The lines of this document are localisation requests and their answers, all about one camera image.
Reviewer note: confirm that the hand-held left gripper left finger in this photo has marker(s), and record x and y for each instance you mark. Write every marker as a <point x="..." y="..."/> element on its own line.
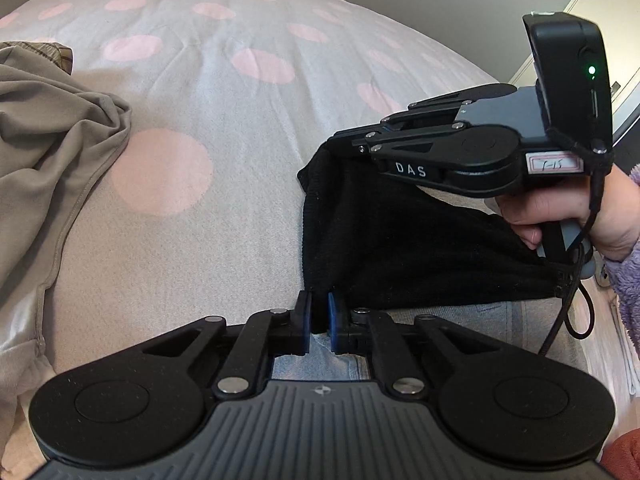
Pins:
<point x="303" y="322"/>

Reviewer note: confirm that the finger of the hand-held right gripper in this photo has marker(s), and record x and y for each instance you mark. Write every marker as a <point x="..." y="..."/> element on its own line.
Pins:
<point x="390" y="142"/>
<point x="450" y="107"/>

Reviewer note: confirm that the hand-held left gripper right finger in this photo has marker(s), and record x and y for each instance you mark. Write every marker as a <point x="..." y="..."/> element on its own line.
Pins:
<point x="332" y="322"/>

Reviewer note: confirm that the grey shirt with black sleeves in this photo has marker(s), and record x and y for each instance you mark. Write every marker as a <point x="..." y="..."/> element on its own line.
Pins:
<point x="400" y="250"/>

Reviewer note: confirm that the person's right forearm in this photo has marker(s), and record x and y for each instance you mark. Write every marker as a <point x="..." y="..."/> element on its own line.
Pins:
<point x="630" y="290"/>

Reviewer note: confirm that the person's right hand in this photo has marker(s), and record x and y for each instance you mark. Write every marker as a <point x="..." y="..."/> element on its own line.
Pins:
<point x="612" y="210"/>

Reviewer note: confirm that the light blue denim cloth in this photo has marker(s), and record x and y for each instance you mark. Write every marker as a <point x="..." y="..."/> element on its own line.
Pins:
<point x="300" y="365"/>

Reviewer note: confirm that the pink polka dot bed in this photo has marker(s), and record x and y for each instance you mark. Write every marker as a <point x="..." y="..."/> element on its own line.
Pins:
<point x="200" y="85"/>

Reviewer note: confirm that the light grey shirt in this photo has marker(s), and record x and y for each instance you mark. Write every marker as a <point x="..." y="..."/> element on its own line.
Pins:
<point x="55" y="125"/>

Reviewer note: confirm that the red fuzzy cloth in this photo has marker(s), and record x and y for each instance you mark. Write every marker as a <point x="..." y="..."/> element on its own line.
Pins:
<point x="625" y="455"/>

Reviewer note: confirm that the striped cloth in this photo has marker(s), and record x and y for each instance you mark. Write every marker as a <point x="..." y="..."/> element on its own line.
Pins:
<point x="47" y="52"/>

